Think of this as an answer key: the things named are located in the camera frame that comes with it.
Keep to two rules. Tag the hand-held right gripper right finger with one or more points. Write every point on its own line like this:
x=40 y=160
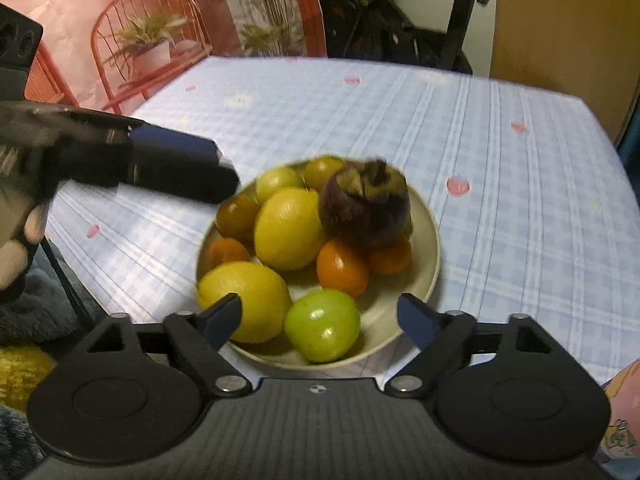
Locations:
x=415 y=320

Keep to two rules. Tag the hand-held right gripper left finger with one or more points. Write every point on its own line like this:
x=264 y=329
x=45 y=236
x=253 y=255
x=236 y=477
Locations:
x=225 y=320

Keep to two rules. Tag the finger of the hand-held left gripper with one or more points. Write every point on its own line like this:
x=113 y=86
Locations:
x=180 y=177
x=170 y=142

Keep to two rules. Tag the round yellow lemon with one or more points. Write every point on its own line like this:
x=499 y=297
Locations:
x=245 y=300

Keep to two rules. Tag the cream round plate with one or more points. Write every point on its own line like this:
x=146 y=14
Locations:
x=420 y=260

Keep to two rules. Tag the small orange mandarin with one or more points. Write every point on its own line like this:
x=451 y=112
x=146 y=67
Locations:
x=342 y=267
x=227 y=252
x=391 y=259

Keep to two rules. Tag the dark green-brown orange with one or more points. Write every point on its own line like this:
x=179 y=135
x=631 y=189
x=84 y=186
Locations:
x=237 y=215

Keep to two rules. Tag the green apple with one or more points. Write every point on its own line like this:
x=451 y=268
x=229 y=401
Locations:
x=322 y=325

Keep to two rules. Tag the yellow-green citrus fruit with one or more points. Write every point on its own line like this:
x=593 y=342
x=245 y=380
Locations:
x=277 y=182

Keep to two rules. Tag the large oval lemon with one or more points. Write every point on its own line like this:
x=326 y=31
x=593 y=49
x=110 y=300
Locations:
x=290 y=227

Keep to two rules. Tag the dark purple mangosteen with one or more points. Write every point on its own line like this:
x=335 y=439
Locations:
x=365 y=205

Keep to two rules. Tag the greenish orange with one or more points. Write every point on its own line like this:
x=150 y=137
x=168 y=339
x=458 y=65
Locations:
x=320 y=171

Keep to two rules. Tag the person's left hand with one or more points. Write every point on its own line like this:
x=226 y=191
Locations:
x=12 y=262

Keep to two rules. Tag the black metal bar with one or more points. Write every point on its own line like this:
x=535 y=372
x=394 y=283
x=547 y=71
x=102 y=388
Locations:
x=65 y=280

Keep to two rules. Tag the dark grey fleece blanket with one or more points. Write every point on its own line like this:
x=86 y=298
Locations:
x=35 y=310

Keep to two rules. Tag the blue checked tablecloth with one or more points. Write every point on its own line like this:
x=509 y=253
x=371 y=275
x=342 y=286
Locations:
x=500 y=135

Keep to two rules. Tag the yellow fuzzy cloth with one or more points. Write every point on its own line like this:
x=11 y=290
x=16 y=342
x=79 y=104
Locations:
x=20 y=370

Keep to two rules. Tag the paper cup with white lid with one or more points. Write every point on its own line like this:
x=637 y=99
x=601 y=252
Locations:
x=622 y=410

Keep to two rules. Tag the black exercise bike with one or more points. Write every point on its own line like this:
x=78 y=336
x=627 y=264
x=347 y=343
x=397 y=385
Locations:
x=380 y=20

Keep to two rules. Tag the teal curtain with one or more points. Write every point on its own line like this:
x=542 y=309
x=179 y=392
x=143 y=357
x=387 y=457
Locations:
x=634 y=152

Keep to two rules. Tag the brown wooden panel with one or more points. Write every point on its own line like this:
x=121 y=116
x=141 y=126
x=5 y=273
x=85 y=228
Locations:
x=560 y=25

